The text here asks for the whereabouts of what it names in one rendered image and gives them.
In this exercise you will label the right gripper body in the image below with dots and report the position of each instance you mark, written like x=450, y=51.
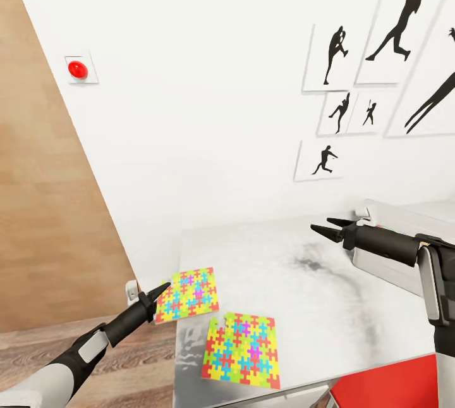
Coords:
x=374, y=239

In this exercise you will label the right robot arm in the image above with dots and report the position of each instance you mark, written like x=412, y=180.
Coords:
x=437, y=273

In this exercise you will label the jigsaw puzzle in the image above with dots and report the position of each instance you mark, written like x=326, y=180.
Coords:
x=193, y=293
x=245, y=353

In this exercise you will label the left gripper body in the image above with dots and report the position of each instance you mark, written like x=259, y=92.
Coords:
x=137, y=314

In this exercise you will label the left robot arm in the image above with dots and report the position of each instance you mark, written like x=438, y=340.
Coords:
x=55, y=384

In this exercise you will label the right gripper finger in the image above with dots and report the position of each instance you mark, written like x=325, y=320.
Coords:
x=333, y=234
x=340, y=222

